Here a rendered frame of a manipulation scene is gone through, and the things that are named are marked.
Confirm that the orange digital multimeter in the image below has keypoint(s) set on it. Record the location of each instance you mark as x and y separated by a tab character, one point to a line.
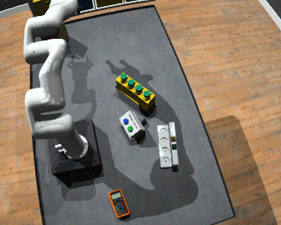
119	204

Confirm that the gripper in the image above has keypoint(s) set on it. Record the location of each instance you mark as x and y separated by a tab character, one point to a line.
79	9

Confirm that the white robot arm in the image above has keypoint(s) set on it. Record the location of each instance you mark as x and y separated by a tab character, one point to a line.
50	96

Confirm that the white button panel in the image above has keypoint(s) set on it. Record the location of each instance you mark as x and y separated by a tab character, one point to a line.
132	125

